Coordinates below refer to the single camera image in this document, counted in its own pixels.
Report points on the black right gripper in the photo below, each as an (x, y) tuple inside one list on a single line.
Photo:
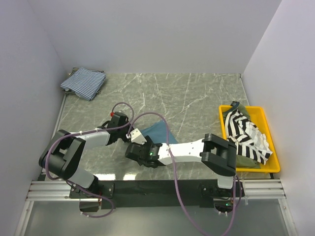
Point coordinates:
[(149, 143)]

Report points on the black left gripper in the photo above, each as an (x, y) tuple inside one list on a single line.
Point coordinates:
[(130, 128)]

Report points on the black white striped tank top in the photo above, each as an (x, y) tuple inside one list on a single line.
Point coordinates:
[(249, 140)]

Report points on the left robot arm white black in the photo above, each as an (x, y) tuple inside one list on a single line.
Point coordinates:
[(65, 156)]

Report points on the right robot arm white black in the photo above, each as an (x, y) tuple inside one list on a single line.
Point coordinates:
[(216, 153)]

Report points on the folded blue striped tank top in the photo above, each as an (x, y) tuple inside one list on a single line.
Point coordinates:
[(83, 82)]

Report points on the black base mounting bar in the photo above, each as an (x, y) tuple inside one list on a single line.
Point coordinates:
[(161, 193)]

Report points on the folded black striped garment underneath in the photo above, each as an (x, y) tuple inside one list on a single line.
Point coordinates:
[(71, 91)]

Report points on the dark green garment in bin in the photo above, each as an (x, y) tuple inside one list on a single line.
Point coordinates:
[(242, 161)]

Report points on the yellow plastic bin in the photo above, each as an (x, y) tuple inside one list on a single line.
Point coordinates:
[(258, 118)]

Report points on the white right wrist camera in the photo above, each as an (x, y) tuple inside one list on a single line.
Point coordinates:
[(135, 136)]

